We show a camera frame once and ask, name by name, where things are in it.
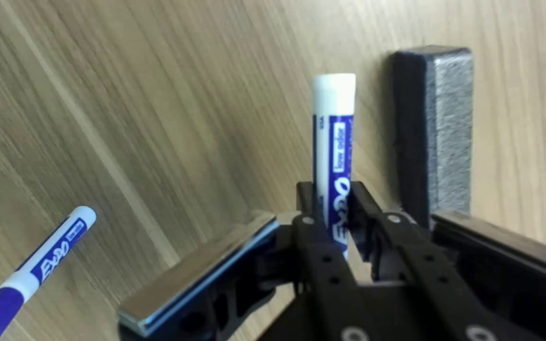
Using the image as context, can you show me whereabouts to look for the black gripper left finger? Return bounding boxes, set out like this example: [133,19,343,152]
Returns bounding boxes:
[256,182,393,341]

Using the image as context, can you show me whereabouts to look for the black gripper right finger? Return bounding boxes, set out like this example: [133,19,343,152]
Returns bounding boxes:
[349,182,533,341]

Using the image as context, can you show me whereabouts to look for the thick blue whiteboard marker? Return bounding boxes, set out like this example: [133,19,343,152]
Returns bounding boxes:
[311,74,357,256]

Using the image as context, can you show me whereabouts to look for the slim blue whiteboard marker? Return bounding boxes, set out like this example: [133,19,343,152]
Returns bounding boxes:
[0,205,97,337]

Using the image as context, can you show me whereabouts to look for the black whiteboard eraser block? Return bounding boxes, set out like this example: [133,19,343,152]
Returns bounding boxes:
[391,45,474,227]

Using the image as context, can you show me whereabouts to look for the round wooden table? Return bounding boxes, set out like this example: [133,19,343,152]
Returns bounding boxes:
[0,0,546,341]

